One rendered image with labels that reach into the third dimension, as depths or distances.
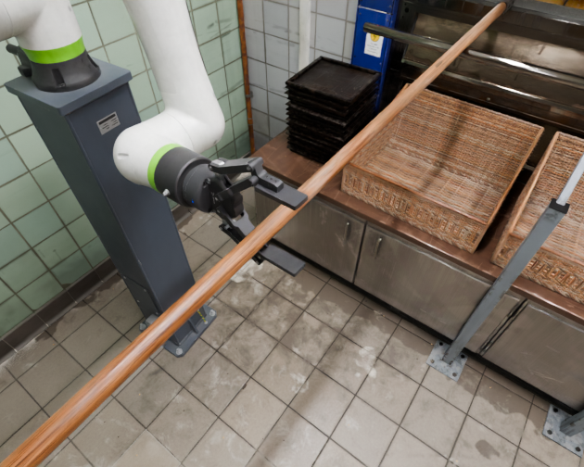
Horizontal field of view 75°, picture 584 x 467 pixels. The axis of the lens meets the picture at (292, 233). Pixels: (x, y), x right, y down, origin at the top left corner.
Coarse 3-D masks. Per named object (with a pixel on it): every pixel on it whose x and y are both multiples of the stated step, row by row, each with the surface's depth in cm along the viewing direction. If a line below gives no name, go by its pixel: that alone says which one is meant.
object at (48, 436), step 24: (480, 24) 111; (456, 48) 102; (432, 72) 93; (408, 96) 87; (384, 120) 81; (360, 144) 76; (336, 168) 71; (312, 192) 67; (288, 216) 64; (264, 240) 61; (216, 264) 57; (240, 264) 58; (192, 288) 54; (216, 288) 55; (168, 312) 51; (192, 312) 53; (144, 336) 49; (168, 336) 51; (120, 360) 47; (144, 360) 49; (96, 384) 45; (120, 384) 47; (72, 408) 43; (96, 408) 45; (48, 432) 42; (72, 432) 44; (24, 456) 40
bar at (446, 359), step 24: (432, 48) 113; (528, 72) 102; (552, 72) 99; (576, 168) 97; (552, 216) 99; (528, 240) 107; (504, 288) 123; (480, 312) 136; (456, 336) 157; (432, 360) 167; (456, 360) 168; (552, 408) 155; (552, 432) 149; (576, 432) 144
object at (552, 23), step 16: (432, 0) 139; (448, 0) 136; (464, 0) 133; (480, 0) 133; (480, 16) 133; (512, 16) 127; (528, 16) 125; (544, 16) 123; (560, 16) 123; (560, 32) 123; (576, 32) 120
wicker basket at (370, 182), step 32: (416, 96) 160; (448, 96) 153; (384, 128) 162; (416, 128) 166; (448, 128) 158; (512, 128) 144; (352, 160) 150; (384, 160) 168; (416, 160) 168; (448, 160) 164; (480, 160) 156; (512, 160) 149; (352, 192) 153; (384, 192) 142; (416, 192) 134; (448, 192) 155; (480, 192) 155; (416, 224) 142; (448, 224) 133; (480, 224) 125
